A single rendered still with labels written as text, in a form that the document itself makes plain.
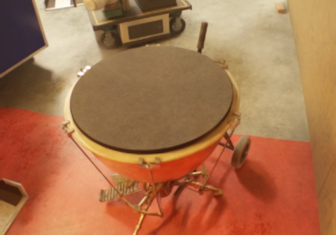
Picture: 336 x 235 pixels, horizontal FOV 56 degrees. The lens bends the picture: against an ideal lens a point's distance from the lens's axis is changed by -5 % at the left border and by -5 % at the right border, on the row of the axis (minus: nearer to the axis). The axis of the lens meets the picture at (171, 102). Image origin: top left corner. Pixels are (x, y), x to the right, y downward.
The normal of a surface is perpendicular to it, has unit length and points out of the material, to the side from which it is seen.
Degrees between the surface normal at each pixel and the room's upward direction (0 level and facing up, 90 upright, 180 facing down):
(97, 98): 0
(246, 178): 0
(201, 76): 0
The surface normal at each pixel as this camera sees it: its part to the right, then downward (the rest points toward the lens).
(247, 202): -0.05, -0.76
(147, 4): 0.33, 0.61
